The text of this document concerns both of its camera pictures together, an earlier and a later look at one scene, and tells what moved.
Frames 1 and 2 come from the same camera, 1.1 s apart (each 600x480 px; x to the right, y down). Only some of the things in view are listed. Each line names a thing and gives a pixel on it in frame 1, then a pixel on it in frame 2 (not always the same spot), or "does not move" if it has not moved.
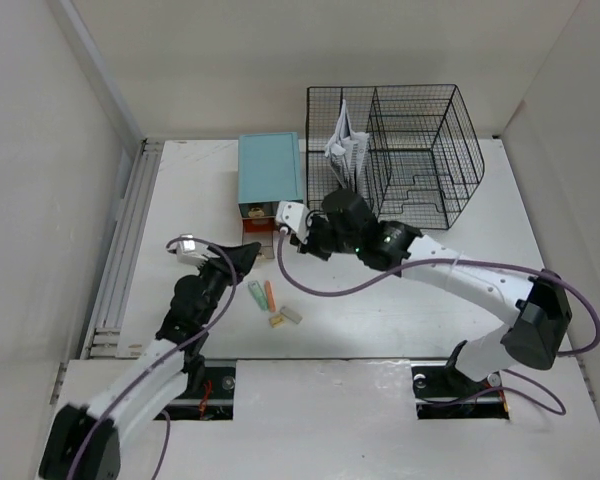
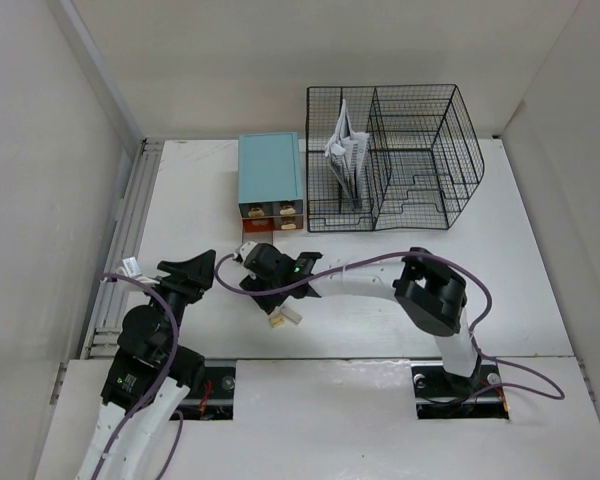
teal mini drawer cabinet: [269, 173] does not move
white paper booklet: [346, 151] does not move
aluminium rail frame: [104, 341] does not move
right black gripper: [311, 245] -> [269, 302]
